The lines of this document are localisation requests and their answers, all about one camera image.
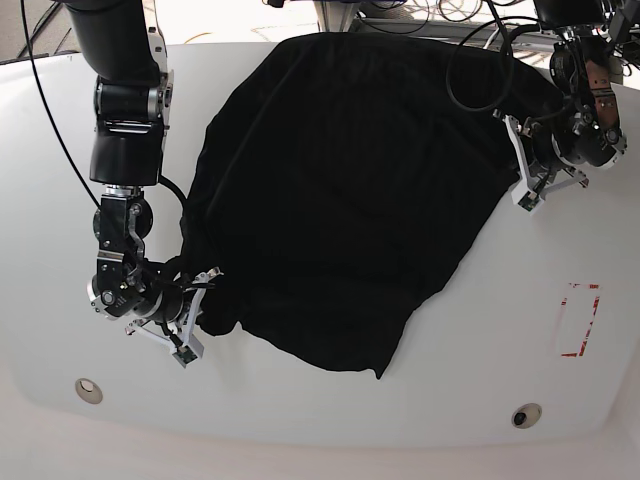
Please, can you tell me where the right table grommet hole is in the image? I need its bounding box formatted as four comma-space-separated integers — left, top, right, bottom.
511, 403, 542, 430

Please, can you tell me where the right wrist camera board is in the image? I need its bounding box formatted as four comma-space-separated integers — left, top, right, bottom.
172, 339, 204, 368

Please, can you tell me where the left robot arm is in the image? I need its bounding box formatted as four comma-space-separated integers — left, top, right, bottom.
479, 1, 639, 213

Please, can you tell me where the left table grommet hole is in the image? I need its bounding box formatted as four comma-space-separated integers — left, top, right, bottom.
74, 378, 104, 405

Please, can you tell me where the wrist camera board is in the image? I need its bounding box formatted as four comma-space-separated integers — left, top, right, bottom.
511, 184, 544, 215
172, 339, 204, 368

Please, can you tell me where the black t-shirt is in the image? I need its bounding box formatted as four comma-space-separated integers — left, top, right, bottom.
182, 33, 562, 376

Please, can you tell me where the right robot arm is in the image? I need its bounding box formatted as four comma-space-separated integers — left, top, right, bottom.
54, 1, 221, 366

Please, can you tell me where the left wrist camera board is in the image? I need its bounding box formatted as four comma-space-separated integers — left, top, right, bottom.
511, 184, 544, 215

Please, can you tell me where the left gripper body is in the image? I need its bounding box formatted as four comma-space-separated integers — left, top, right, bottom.
493, 109, 589, 200

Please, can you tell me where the table grommet hole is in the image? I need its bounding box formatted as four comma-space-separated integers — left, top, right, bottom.
74, 378, 104, 405
511, 403, 542, 430

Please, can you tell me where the red tape rectangle marking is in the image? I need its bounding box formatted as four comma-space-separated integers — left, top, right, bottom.
555, 283, 601, 358

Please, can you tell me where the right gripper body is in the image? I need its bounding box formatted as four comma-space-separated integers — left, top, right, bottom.
125, 267, 223, 357

